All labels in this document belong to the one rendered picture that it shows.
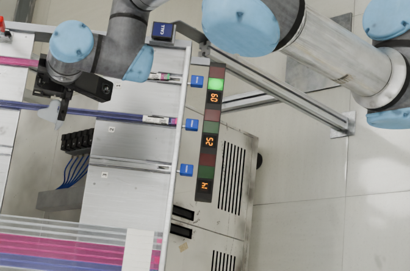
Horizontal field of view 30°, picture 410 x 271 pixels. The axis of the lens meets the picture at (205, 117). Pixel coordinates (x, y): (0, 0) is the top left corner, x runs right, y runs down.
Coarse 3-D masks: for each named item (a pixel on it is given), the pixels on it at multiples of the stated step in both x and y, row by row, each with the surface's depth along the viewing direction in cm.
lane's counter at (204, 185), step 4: (200, 180) 176; (200, 184) 176; (204, 184) 176; (208, 184) 176; (200, 188) 176; (204, 188) 176; (208, 188) 176; (200, 192) 175; (204, 192) 175; (208, 192) 175
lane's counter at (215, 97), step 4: (208, 92) 183; (212, 92) 183; (216, 92) 183; (220, 92) 183; (208, 96) 183; (212, 96) 183; (216, 96) 183; (220, 96) 183; (208, 100) 183; (212, 100) 183; (216, 100) 183; (220, 100) 183
